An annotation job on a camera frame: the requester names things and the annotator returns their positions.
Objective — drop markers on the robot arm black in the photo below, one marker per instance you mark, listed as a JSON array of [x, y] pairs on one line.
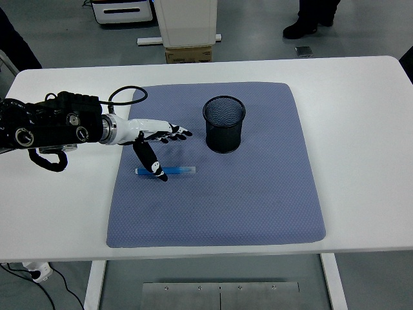
[[55, 126]]

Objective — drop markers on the dark chair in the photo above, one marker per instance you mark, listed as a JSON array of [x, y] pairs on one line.
[[407, 66]]

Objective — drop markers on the black mesh pen holder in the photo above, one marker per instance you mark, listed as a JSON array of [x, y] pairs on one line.
[[223, 135]]

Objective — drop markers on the white table leg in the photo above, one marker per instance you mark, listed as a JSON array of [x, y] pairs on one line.
[[95, 284], [334, 281]]

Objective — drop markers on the blue marker with clear cap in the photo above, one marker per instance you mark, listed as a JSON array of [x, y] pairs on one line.
[[180, 170]]

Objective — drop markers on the grey metal frame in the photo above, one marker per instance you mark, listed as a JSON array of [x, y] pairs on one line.
[[9, 63]]

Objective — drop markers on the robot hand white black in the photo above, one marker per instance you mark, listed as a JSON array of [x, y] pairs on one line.
[[142, 126]]

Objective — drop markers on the blue-grey textured mat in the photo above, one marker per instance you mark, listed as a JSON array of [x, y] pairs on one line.
[[209, 200]]

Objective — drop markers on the white base bar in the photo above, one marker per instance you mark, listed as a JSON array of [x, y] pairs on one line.
[[148, 41]]

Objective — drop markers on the person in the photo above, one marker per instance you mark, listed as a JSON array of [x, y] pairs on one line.
[[16, 48], [303, 26]]

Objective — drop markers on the white power strip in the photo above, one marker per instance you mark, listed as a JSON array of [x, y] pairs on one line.
[[37, 272]]

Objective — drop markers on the cardboard box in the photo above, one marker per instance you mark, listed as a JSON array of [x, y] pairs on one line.
[[188, 55]]

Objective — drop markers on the grey metal floor plate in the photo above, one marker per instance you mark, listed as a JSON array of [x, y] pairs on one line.
[[303, 52]]

